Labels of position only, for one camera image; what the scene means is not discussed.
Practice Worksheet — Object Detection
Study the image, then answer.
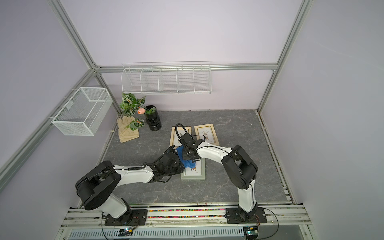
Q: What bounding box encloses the gold frame with deer print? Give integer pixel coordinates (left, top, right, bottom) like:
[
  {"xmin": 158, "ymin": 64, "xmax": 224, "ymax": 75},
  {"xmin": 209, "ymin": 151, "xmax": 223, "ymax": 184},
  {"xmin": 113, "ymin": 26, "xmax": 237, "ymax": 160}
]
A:
[{"xmin": 170, "ymin": 126, "xmax": 192, "ymax": 149}]

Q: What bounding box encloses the blue microfiber cloth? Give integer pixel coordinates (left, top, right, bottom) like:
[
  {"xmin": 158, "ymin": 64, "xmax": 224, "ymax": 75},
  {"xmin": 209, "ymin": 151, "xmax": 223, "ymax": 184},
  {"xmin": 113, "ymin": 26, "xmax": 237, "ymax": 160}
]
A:
[{"xmin": 176, "ymin": 146, "xmax": 196, "ymax": 169}]

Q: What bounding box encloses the gold frame with plant print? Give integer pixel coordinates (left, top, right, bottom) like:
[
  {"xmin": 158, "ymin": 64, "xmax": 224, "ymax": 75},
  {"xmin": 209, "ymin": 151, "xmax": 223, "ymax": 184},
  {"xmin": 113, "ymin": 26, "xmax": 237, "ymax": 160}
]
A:
[{"xmin": 194, "ymin": 124, "xmax": 220, "ymax": 146}]

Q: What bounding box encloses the green picture frame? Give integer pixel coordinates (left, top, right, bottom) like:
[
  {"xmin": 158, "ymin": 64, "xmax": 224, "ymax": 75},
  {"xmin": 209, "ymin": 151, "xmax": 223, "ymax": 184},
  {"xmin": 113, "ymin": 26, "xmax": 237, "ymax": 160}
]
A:
[{"xmin": 181, "ymin": 158, "xmax": 206, "ymax": 181}]

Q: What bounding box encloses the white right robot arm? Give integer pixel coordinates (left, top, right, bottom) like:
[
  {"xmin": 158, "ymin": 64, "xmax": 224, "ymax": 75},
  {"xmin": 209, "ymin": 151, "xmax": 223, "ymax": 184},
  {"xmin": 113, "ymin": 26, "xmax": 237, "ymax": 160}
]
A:
[{"xmin": 177, "ymin": 133, "xmax": 258, "ymax": 215}]

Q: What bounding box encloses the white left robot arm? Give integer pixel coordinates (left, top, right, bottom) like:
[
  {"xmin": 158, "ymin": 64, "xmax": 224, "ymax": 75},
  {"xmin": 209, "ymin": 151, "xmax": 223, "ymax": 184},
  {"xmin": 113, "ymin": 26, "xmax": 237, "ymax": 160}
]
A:
[{"xmin": 75, "ymin": 148, "xmax": 185, "ymax": 219}]

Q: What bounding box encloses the glossy black vase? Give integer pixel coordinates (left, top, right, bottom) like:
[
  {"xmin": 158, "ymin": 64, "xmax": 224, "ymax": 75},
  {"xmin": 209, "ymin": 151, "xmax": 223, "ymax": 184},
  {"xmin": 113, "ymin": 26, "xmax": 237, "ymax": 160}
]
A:
[{"xmin": 145, "ymin": 105, "xmax": 162, "ymax": 131}]

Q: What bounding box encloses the cream work glove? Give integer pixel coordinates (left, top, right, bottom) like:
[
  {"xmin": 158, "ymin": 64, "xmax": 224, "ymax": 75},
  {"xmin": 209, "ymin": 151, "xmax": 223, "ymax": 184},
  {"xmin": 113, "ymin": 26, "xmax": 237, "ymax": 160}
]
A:
[{"xmin": 117, "ymin": 116, "xmax": 139, "ymax": 143}]

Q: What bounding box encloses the green artificial plant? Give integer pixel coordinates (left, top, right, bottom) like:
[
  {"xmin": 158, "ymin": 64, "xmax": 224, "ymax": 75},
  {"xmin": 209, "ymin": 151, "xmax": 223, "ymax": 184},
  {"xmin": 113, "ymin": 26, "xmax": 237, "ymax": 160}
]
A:
[{"xmin": 120, "ymin": 93, "xmax": 157, "ymax": 131}]

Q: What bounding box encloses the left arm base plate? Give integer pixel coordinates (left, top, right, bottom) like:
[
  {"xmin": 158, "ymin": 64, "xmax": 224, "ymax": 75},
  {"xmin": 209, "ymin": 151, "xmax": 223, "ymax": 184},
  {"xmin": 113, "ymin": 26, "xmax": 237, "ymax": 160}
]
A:
[{"xmin": 105, "ymin": 209, "xmax": 148, "ymax": 227}]

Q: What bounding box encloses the white wire wall shelf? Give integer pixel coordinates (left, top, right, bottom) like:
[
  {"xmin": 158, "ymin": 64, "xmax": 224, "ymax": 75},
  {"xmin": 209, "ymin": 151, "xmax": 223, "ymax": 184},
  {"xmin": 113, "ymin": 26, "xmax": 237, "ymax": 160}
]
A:
[{"xmin": 121, "ymin": 62, "xmax": 212, "ymax": 94}]

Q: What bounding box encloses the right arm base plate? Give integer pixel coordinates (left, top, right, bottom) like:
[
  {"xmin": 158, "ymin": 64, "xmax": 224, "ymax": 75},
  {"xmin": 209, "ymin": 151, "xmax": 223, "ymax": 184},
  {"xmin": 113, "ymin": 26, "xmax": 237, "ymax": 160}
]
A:
[{"xmin": 225, "ymin": 207, "xmax": 267, "ymax": 224}]

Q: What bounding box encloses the white wire basket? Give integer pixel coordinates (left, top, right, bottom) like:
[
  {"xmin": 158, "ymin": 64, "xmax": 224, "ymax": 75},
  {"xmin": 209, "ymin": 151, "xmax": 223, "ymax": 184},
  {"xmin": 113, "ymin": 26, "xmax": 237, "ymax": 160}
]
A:
[{"xmin": 51, "ymin": 87, "xmax": 113, "ymax": 136}]

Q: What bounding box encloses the aluminium rail base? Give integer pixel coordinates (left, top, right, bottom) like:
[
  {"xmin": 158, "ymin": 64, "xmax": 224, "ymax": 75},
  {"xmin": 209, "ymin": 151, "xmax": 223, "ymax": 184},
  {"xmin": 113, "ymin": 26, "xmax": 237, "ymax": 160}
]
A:
[{"xmin": 56, "ymin": 204, "xmax": 318, "ymax": 240}]

